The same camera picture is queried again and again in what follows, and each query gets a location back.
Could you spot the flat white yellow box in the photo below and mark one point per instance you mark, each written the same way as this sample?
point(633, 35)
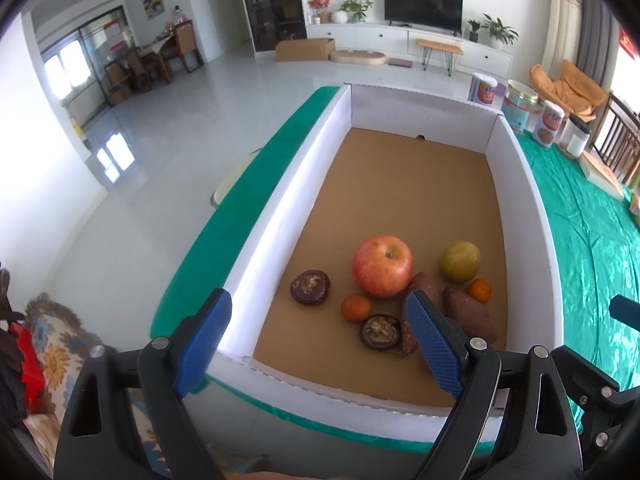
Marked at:
point(602, 175)

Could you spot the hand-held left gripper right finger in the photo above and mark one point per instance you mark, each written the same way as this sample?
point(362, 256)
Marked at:
point(435, 342)

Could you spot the glass jar gold lid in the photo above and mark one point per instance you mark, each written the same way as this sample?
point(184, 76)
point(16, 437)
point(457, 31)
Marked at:
point(519, 108)

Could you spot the red flower vase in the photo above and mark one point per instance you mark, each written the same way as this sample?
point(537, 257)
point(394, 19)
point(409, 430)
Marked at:
point(319, 7)

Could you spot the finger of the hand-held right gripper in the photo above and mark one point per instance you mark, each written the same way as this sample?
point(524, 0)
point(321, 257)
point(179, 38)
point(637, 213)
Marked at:
point(627, 312)
point(585, 375)

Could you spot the wooden dining chair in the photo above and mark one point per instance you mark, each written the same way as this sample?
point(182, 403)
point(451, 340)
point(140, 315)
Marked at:
point(185, 45)

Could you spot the beige round floor cushion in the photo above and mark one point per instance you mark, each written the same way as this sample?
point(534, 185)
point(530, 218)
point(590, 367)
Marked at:
point(360, 57)

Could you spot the large leafy potted plant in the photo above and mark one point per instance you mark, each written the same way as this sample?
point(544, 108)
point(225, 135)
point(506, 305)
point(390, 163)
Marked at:
point(500, 30)

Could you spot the red cloth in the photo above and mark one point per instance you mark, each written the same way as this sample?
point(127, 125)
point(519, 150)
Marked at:
point(27, 365)

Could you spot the covered standing air conditioner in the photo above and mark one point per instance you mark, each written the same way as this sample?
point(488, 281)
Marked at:
point(566, 20)

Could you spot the white round vase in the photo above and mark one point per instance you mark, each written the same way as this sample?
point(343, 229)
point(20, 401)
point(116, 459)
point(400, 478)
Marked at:
point(340, 17)

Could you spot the black television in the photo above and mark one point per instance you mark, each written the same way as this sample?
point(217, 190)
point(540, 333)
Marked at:
point(422, 7)

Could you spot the small potted plant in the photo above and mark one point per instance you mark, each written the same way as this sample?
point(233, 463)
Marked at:
point(474, 30)

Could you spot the bushy potted plant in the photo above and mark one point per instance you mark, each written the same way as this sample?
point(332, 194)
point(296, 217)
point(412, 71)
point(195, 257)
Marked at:
point(356, 9)

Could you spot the brown cardboard box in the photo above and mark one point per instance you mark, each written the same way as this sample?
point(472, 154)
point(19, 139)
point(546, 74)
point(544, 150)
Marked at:
point(302, 51)

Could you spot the purple floor mat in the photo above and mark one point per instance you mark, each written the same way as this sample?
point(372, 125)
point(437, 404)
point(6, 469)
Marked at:
point(400, 63)

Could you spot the grey curtain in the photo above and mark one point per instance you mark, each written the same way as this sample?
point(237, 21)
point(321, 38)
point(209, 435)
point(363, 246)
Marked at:
point(597, 35)

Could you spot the green tablecloth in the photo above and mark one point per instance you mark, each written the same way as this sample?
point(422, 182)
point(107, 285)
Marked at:
point(590, 240)

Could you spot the dark wooden slatted bench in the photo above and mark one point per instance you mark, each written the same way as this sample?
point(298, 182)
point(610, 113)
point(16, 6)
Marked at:
point(617, 135)

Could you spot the dark glass display cabinet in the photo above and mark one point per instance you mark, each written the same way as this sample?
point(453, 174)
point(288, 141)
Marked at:
point(272, 5)

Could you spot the floral sofa cover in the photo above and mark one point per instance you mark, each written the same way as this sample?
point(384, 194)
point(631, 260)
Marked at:
point(55, 360)

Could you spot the small orange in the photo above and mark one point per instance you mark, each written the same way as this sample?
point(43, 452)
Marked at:
point(479, 290)
point(356, 308)

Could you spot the red apple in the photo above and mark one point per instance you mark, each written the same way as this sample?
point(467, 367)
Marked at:
point(382, 267)

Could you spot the beige round stool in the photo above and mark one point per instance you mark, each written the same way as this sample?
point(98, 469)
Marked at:
point(232, 180)

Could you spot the large sweet potato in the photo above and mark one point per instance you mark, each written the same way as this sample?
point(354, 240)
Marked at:
point(468, 314)

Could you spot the red wall hanging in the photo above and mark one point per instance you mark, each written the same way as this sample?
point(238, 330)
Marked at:
point(630, 42)

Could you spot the clear jar black lid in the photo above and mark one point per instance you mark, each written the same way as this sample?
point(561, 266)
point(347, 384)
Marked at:
point(574, 137)

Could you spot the wooden dining table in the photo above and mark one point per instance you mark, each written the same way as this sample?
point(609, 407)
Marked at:
point(150, 57)

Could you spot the white cardboard box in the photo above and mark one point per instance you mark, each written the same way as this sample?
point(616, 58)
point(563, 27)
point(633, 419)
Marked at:
point(400, 185)

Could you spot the glass sliding door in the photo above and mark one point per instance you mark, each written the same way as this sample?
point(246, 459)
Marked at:
point(85, 75)

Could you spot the dark brown mangosteen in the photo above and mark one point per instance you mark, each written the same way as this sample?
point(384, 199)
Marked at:
point(380, 332)
point(310, 287)

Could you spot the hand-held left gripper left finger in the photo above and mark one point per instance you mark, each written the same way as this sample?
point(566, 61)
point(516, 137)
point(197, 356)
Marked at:
point(205, 342)

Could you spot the yellow green round fruit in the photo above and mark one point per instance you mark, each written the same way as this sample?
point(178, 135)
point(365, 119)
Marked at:
point(460, 261)

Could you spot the small sweet potato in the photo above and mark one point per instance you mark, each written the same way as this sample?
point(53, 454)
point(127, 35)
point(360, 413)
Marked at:
point(427, 284)

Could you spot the wooden stool hairpin legs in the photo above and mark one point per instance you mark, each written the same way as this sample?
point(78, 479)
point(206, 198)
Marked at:
point(440, 46)

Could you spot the orange lounge chair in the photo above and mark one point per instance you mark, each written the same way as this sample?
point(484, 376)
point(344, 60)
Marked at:
point(570, 90)

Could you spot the red white tin can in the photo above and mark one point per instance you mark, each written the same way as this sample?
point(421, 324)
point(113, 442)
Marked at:
point(482, 91)
point(548, 126)

